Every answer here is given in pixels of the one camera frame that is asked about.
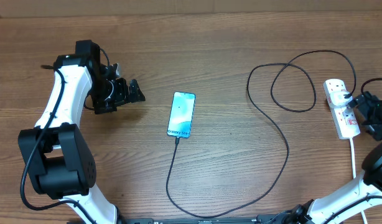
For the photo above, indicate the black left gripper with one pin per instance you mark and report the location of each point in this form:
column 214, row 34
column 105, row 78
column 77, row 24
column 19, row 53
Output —
column 122, row 96

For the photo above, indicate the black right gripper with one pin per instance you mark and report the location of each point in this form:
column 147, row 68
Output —
column 364, row 104

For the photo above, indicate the blue Galaxy S24+ smartphone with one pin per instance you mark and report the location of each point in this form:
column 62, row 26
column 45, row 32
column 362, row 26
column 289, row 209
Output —
column 181, row 115

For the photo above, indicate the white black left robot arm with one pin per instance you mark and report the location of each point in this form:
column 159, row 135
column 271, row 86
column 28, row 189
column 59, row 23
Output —
column 59, row 166

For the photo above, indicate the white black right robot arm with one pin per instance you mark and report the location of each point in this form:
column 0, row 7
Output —
column 361, row 193

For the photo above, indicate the white charger plug adapter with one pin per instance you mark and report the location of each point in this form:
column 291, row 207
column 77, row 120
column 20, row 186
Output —
column 338, row 99

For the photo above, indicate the white power strip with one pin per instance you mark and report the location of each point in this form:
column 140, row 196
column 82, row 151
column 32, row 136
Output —
column 344, row 118

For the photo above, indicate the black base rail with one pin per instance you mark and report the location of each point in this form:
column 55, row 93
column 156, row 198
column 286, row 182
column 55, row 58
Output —
column 279, row 218

